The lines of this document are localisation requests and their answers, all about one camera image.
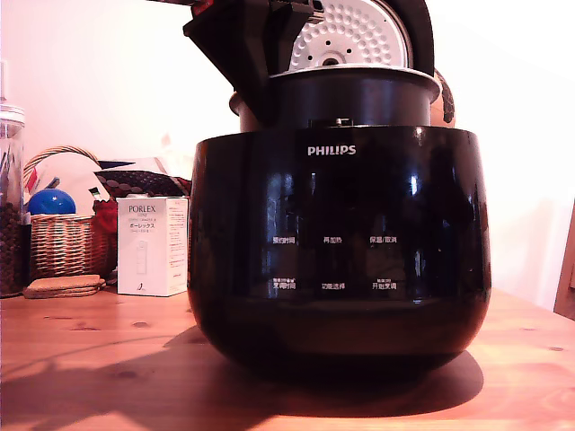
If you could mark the black rice cooker pot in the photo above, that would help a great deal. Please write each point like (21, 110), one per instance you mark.
(350, 99)

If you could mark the black rice cooker lid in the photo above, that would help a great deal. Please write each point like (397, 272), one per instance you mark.
(359, 36)

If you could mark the black Philips rice cooker body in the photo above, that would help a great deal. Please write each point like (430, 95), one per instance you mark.
(341, 206)

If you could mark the dark patterned cloth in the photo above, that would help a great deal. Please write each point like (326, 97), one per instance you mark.
(148, 179)

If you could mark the round orange patterned object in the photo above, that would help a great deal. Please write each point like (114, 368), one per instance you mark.
(445, 101)

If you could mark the white paper sheet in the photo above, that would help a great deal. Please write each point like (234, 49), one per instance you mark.
(72, 175)

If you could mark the red knitted item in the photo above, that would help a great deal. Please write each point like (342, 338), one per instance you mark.
(106, 217)

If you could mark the white Porlex cardboard box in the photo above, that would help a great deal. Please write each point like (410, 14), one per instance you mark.
(153, 247)

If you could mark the blue ball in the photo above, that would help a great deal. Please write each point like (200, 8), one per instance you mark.
(51, 203)

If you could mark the woven wicker basket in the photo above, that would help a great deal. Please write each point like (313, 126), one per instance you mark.
(63, 247)

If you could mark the glass jar with coffee beans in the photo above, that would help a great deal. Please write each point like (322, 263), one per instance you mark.
(10, 202)

